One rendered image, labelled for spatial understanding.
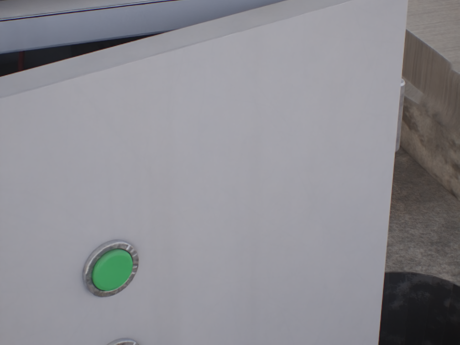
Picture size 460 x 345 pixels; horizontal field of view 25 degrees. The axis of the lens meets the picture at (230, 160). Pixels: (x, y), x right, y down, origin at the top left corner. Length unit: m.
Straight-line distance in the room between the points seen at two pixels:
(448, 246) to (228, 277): 2.10
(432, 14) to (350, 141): 2.54
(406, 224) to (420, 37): 0.54
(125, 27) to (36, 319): 0.15
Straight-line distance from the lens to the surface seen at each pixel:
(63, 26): 0.53
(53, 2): 0.54
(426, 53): 2.90
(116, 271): 0.50
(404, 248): 2.62
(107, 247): 0.50
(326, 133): 0.56
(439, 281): 2.05
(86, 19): 0.53
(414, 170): 2.96
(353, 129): 0.57
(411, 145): 2.99
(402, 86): 0.59
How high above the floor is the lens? 1.43
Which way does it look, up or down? 29 degrees down
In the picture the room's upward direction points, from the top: straight up
